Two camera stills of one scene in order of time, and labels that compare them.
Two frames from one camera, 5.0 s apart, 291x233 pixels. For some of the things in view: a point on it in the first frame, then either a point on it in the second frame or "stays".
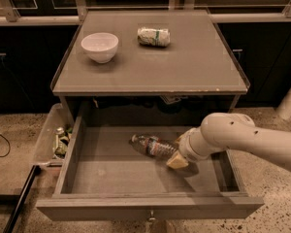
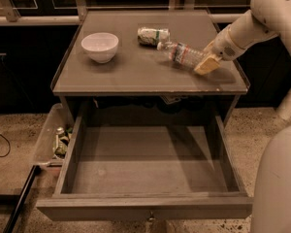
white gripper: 185,147 → 223,47
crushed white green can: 156,37 stays
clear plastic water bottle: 154,146 → 180,52
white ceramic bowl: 100,48 stays
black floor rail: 16,210 stays
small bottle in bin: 60,132 stays
